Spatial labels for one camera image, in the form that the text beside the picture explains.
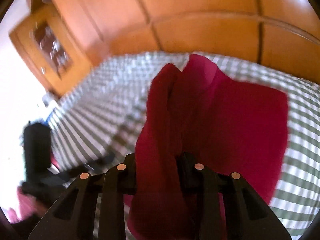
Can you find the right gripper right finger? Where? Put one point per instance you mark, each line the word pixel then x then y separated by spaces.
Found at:
pixel 225 206

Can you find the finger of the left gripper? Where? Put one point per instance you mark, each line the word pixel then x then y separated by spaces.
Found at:
pixel 95 167

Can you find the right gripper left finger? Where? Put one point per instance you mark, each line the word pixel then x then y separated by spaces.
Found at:
pixel 88 200

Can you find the dark red sweater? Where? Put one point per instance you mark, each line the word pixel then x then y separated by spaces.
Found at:
pixel 226 125

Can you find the left hand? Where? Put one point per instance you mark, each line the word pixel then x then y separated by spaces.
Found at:
pixel 27 206

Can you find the green white checkered bedsheet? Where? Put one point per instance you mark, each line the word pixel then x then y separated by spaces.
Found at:
pixel 103 116

